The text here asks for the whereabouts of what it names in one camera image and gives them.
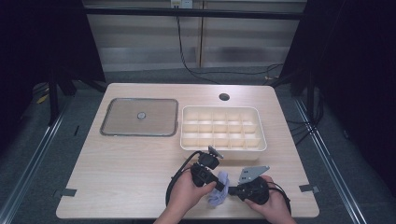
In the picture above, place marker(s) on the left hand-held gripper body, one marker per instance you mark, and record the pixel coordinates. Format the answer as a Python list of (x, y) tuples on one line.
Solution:
[(202, 172)]

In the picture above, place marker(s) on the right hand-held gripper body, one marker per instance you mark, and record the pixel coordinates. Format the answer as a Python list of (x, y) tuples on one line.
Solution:
[(255, 191)]

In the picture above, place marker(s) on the light purple sock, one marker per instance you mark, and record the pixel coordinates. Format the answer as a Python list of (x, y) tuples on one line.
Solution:
[(218, 199)]

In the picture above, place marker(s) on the white divided storage box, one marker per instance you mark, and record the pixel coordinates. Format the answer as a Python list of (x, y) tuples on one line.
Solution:
[(222, 137)]

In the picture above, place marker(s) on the person's right hand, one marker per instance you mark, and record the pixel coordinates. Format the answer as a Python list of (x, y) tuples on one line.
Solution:
[(274, 205)]

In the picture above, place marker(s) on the person's left hand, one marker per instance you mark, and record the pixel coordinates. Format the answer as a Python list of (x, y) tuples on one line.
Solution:
[(183, 196)]

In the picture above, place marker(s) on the grey tape strip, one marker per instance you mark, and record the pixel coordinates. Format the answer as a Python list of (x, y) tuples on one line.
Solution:
[(65, 193), (309, 188)]

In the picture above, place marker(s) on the clear square lid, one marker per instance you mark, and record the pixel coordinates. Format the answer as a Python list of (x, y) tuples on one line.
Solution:
[(124, 119)]

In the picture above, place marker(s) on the dark curtain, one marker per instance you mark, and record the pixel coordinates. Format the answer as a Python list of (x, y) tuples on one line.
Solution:
[(358, 77), (37, 46)]

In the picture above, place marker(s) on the black horizontal bar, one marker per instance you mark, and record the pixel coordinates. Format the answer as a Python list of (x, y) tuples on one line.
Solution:
[(186, 13)]

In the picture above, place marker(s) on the black stand leg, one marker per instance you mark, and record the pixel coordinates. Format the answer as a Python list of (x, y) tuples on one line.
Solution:
[(53, 99)]

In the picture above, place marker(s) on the yellow object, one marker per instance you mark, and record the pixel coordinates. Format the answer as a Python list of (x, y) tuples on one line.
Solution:
[(42, 99)]

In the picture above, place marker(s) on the metal floor rail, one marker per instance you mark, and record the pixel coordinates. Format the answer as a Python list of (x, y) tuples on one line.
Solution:
[(327, 158), (28, 168)]

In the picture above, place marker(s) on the white wall socket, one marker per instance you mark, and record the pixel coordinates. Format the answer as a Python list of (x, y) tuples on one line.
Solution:
[(181, 3)]

